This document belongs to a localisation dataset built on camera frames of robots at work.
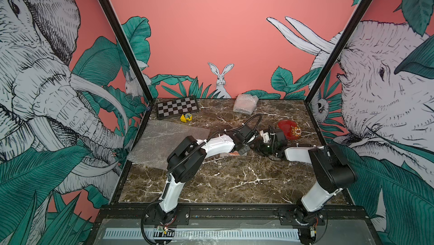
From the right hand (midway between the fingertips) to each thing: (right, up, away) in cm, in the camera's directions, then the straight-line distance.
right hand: (248, 144), depth 93 cm
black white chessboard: (-51, +20, +18) cm, 58 cm away
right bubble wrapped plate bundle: (+1, +25, +22) cm, 33 cm away
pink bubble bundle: (-8, -3, -8) cm, 12 cm away
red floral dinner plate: (+29, +6, +11) cm, 32 cm away
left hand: (-2, +2, +1) cm, 3 cm away
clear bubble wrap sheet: (-54, +1, +6) cm, 54 cm away
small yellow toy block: (-38, +15, +16) cm, 44 cm away
